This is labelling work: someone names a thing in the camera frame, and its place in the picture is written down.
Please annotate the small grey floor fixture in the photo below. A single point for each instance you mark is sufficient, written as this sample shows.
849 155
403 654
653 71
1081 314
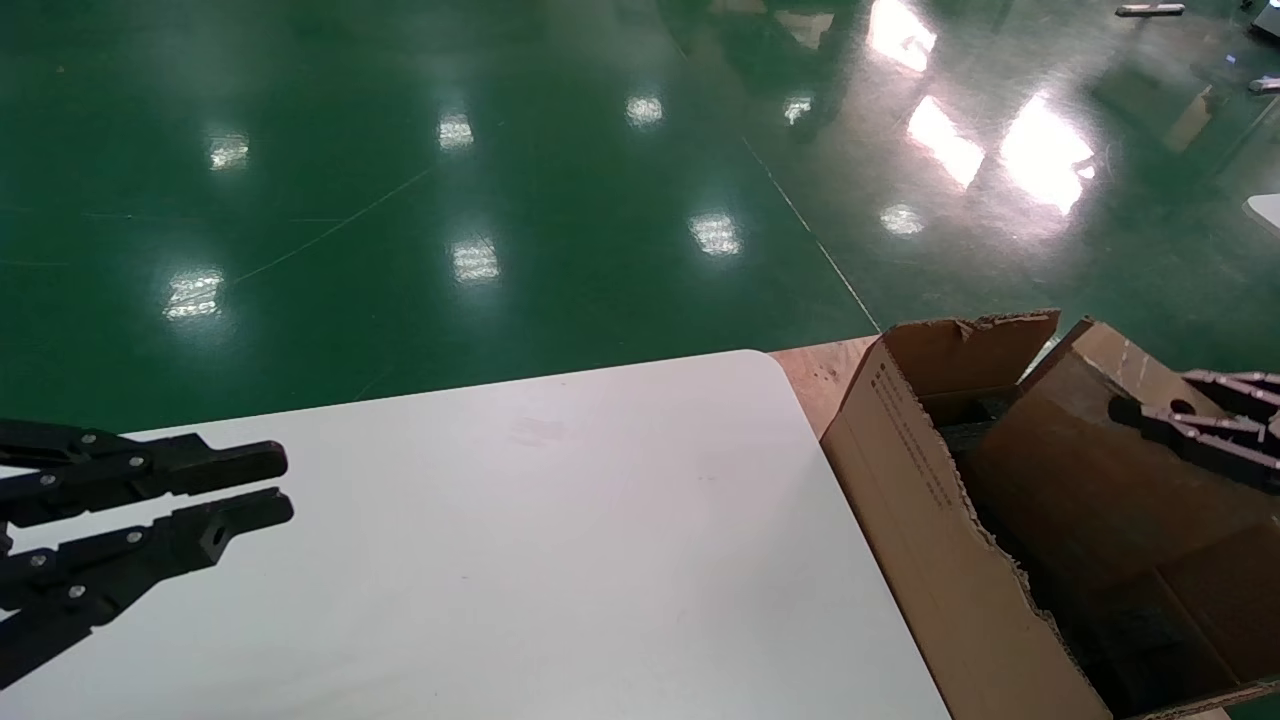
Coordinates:
1265 85

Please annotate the black foam block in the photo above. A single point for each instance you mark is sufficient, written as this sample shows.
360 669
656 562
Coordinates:
1130 655
965 430

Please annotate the white rounded floor object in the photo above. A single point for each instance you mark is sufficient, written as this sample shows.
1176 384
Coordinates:
1265 212

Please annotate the brown wooden pallet board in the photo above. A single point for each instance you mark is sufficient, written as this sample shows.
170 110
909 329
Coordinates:
820 385

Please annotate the big brown cardboard box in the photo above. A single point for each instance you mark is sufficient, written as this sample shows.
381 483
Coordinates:
920 520

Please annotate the grey flat floor bar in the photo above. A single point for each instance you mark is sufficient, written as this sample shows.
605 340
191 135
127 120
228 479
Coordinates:
1150 10

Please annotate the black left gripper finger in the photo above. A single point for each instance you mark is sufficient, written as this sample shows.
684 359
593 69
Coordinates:
130 470
110 565

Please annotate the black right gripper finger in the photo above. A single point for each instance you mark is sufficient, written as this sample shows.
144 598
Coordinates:
1240 390
1230 445

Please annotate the dark white floor machine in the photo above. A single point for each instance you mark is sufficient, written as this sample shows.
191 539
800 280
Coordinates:
1268 18

